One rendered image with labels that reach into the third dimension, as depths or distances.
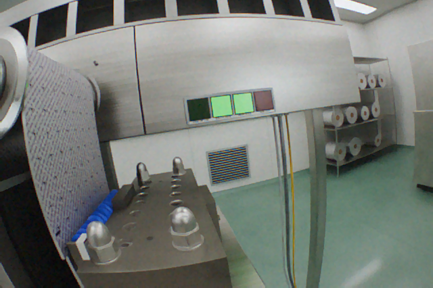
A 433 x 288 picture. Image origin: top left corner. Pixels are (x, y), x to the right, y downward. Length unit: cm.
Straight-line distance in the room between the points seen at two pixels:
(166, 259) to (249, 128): 289
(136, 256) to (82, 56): 51
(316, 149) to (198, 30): 64
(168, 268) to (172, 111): 40
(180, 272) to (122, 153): 281
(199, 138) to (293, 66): 237
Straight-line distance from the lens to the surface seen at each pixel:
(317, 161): 91
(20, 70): 28
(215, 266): 22
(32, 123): 28
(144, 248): 25
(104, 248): 24
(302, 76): 67
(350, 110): 360
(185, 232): 22
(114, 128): 55
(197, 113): 53
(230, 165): 302
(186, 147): 289
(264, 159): 321
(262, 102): 58
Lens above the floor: 116
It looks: 3 degrees down
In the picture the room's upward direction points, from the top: 8 degrees counter-clockwise
